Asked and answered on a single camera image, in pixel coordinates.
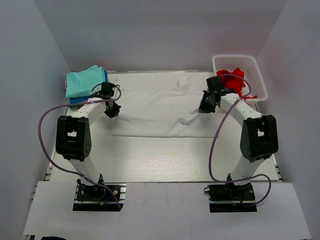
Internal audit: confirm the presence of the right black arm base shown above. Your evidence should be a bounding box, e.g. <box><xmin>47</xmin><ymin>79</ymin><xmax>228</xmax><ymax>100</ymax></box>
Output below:
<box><xmin>203</xmin><ymin>183</ymin><xmax>257</xmax><ymax>213</ymax></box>

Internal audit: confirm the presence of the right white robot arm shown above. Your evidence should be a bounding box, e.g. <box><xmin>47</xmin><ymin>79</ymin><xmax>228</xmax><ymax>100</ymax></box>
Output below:
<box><xmin>198</xmin><ymin>76</ymin><xmax>279</xmax><ymax>200</ymax></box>

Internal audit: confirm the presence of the red crumpled t shirt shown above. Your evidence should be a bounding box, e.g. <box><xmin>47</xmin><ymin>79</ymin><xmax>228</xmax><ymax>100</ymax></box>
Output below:
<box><xmin>216</xmin><ymin>67</ymin><xmax>247</xmax><ymax>97</ymax></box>

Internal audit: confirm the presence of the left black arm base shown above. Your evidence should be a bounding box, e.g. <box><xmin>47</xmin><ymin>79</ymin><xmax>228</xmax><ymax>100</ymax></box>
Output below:
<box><xmin>72</xmin><ymin>182</ymin><xmax>127</xmax><ymax>212</ymax></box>

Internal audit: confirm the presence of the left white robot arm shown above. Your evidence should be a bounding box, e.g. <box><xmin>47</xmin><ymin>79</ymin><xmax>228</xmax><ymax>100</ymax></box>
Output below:
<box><xmin>55</xmin><ymin>82</ymin><xmax>122</xmax><ymax>200</ymax></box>

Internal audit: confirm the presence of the white plastic mesh basket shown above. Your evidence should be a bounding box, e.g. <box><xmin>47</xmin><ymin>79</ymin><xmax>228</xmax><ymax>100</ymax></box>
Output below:
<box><xmin>212</xmin><ymin>54</ymin><xmax>268</xmax><ymax>105</ymax></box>

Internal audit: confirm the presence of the blue folded t shirt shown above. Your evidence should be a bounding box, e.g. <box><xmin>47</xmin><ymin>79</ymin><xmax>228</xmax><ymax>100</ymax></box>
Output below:
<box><xmin>68</xmin><ymin>69</ymin><xmax>110</xmax><ymax>105</ymax></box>

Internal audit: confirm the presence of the white t shirt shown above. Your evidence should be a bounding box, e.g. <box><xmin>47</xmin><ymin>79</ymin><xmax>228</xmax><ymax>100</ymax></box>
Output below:
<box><xmin>111</xmin><ymin>76</ymin><xmax>223</xmax><ymax>138</ymax></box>

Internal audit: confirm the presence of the green folded t shirt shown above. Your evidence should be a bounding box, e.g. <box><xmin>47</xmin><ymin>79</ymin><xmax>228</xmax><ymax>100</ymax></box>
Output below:
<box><xmin>68</xmin><ymin>104</ymin><xmax>83</xmax><ymax>109</ymax></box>

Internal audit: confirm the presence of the teal folded t shirt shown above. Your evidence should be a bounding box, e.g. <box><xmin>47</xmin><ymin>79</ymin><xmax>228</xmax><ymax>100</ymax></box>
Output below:
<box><xmin>65</xmin><ymin>64</ymin><xmax>106</xmax><ymax>99</ymax></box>

